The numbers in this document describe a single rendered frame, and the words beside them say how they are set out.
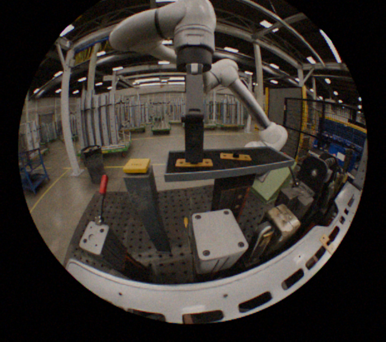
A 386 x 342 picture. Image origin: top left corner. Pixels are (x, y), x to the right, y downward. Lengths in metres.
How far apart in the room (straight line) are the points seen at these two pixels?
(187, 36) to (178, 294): 0.49
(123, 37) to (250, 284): 0.62
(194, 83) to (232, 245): 0.25
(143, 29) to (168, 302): 0.56
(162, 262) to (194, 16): 0.81
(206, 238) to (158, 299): 0.18
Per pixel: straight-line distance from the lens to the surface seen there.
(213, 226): 0.22
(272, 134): 0.87
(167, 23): 0.31
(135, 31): 0.34
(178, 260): 0.62
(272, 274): 0.33
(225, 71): 0.80
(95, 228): 0.33
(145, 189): 0.31
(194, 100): 0.17
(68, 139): 3.45
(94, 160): 2.53
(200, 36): 0.27
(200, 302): 0.29
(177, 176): 0.24
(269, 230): 0.25
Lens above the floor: 1.29
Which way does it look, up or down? 19 degrees down
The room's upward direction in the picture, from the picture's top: straight up
